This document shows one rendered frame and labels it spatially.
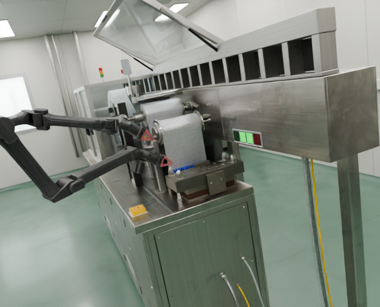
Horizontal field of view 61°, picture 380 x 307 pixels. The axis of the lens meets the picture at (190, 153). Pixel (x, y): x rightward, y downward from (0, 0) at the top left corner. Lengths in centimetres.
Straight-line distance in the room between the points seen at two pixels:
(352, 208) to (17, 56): 666
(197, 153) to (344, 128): 88
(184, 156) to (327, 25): 100
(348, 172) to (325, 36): 54
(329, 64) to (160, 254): 110
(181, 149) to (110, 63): 570
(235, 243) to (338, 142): 84
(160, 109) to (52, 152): 544
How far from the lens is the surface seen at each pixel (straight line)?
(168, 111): 202
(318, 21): 119
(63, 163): 733
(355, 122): 129
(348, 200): 147
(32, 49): 730
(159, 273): 169
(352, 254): 158
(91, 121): 175
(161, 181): 189
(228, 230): 176
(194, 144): 183
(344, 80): 124
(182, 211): 160
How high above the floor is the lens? 151
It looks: 13 degrees down
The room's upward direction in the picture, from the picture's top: 10 degrees counter-clockwise
